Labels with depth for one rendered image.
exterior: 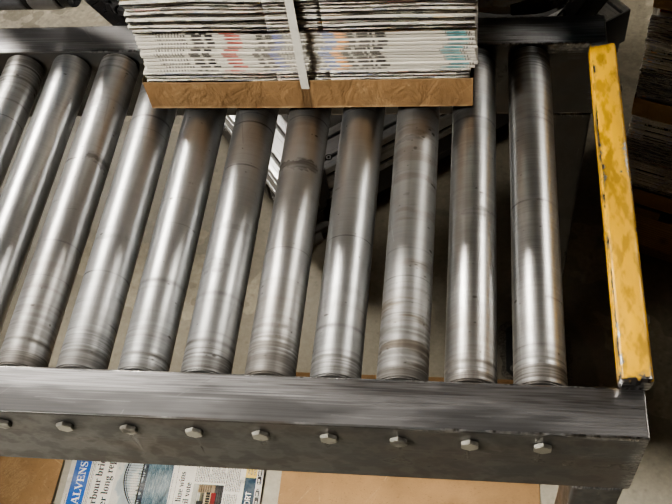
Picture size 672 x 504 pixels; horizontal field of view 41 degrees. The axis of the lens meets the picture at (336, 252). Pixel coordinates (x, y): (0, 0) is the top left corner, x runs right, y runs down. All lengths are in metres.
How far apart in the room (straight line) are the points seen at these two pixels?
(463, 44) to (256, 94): 0.24
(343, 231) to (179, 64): 0.27
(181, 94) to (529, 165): 0.40
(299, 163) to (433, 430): 0.35
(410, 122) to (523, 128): 0.13
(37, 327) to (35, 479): 0.88
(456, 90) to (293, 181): 0.21
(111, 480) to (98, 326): 0.85
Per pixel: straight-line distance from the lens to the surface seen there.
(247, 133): 1.06
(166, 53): 1.04
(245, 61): 1.03
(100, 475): 1.78
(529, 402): 0.84
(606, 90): 1.05
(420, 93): 1.03
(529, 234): 0.94
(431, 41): 0.98
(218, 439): 0.90
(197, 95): 1.07
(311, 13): 0.97
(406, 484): 1.67
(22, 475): 1.85
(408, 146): 1.02
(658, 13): 1.51
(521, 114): 1.05
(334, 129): 1.83
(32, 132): 1.15
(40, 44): 1.27
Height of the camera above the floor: 1.56
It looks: 54 degrees down
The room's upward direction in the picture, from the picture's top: 11 degrees counter-clockwise
